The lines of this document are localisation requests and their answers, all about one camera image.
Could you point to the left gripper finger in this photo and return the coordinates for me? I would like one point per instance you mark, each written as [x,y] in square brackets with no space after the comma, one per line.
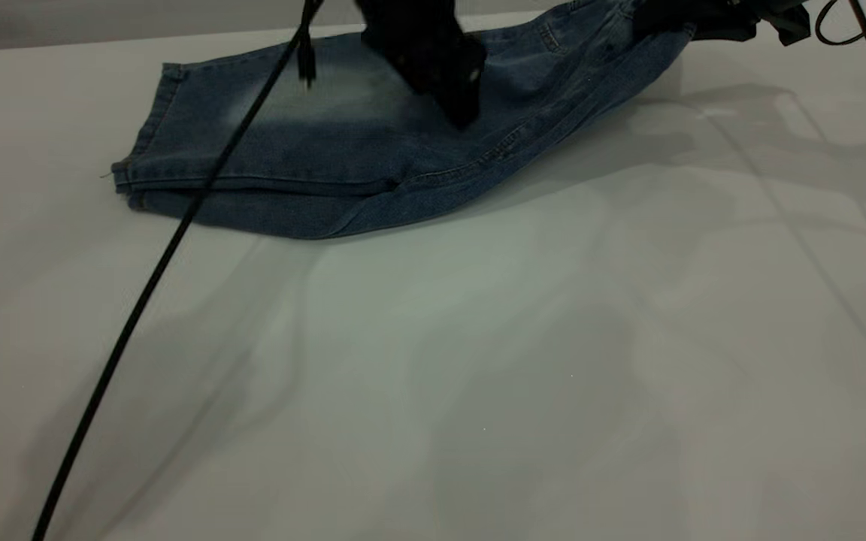
[433,52]

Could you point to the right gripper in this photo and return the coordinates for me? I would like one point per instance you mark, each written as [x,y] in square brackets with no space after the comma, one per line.
[785,19]

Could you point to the blue denim shorts with print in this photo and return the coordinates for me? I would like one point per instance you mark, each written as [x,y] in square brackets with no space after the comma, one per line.
[328,150]

